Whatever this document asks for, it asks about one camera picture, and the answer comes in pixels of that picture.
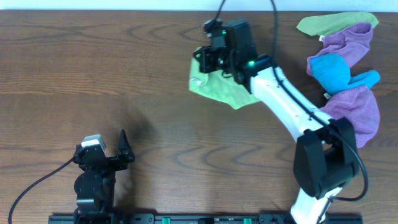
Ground bright green cloth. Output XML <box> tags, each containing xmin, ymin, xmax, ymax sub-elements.
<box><xmin>188</xmin><ymin>56</ymin><xmax>260</xmax><ymax>110</ymax></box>

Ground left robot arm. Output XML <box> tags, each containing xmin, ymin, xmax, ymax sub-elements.
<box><xmin>73</xmin><ymin>130</ymin><xmax>135</xmax><ymax>223</ymax></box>

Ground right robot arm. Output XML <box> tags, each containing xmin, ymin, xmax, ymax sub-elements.
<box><xmin>189</xmin><ymin>19</ymin><xmax>362</xmax><ymax>223</ymax></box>

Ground olive green cloth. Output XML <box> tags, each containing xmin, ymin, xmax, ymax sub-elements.
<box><xmin>296</xmin><ymin>12</ymin><xmax>379</xmax><ymax>36</ymax></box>

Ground blue cloth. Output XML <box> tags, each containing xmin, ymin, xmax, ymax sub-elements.
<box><xmin>310</xmin><ymin>54</ymin><xmax>381</xmax><ymax>96</ymax></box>

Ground upper purple cloth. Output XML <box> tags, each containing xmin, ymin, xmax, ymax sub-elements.
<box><xmin>307</xmin><ymin>22</ymin><xmax>373</xmax><ymax>75</ymax></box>

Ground purple cloth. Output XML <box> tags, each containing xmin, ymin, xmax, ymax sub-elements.
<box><xmin>307</xmin><ymin>22</ymin><xmax>373</xmax><ymax>75</ymax></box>
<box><xmin>321</xmin><ymin>85</ymin><xmax>380</xmax><ymax>148</ymax></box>

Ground lower purple cloth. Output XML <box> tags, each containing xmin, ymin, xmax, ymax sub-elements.
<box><xmin>321</xmin><ymin>85</ymin><xmax>380</xmax><ymax>148</ymax></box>

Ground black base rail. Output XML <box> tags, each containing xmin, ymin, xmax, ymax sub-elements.
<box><xmin>48</xmin><ymin>213</ymin><xmax>363</xmax><ymax>224</ymax></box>

